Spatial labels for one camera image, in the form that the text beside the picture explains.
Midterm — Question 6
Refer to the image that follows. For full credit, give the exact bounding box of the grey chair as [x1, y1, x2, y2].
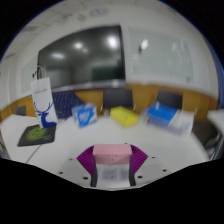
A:
[14, 105, 28, 117]

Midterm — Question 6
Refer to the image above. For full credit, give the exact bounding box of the small glass whiteboard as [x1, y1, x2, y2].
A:
[20, 56, 39, 94]

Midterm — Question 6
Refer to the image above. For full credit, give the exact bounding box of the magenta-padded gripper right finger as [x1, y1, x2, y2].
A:
[128, 143, 173, 188]

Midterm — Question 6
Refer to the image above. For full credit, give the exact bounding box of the black chair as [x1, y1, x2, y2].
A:
[156, 90, 184, 111]
[101, 87, 135, 113]

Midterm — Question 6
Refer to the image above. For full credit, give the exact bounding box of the round wall clock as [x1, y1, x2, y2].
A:
[89, 7, 109, 18]

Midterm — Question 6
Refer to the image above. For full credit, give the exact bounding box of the large glass whiteboard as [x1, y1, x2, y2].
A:
[128, 28, 195, 84]

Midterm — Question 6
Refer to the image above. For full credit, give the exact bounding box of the black mouse pad green print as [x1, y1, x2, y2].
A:
[17, 123, 58, 148]

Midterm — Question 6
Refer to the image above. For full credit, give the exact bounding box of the yellow box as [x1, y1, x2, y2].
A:
[109, 105, 139, 128]

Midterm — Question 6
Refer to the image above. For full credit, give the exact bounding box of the blue tissue box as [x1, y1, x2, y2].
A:
[71, 102, 98, 129]

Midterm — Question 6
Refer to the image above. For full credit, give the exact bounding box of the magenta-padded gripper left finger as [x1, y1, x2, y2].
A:
[56, 144, 99, 188]

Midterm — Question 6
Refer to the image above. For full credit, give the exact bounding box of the white power strip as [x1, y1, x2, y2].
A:
[95, 163, 131, 190]

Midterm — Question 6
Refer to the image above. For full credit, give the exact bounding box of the white paper bag blue deer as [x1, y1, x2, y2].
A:
[30, 65, 58, 129]

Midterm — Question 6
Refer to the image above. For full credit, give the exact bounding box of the large black wall display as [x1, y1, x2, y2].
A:
[37, 24, 126, 92]

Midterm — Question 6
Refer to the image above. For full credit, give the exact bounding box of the pink charger block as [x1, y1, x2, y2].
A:
[92, 143, 133, 166]

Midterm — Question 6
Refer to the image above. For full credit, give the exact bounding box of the dark blue book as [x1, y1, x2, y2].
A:
[144, 116, 174, 132]

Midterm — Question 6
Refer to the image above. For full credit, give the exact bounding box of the blue curtain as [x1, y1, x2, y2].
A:
[213, 56, 224, 108]

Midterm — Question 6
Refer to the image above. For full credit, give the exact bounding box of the blue dotted chair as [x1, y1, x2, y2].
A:
[51, 90, 86, 120]

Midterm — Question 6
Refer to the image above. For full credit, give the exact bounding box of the white side table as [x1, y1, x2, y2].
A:
[206, 108, 224, 161]

